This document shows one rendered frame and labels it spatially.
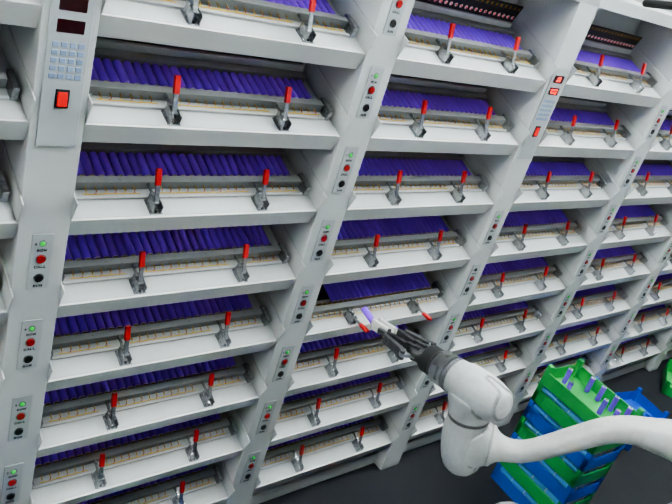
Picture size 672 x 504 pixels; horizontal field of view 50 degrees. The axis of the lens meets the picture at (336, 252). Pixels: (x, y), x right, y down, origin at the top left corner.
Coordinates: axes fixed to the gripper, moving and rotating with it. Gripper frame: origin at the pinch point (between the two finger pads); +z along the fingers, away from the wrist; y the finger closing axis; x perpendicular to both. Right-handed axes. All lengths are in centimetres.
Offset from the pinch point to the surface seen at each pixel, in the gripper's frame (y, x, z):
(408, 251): -22.7, -13.5, 17.3
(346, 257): 2.0, -13.6, 17.6
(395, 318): -22.9, 8.4, 16.1
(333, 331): 2.0, 9.0, 16.5
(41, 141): 90, -47, 9
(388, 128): 4, -52, 11
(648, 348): -248, 66, 25
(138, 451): 52, 43, 29
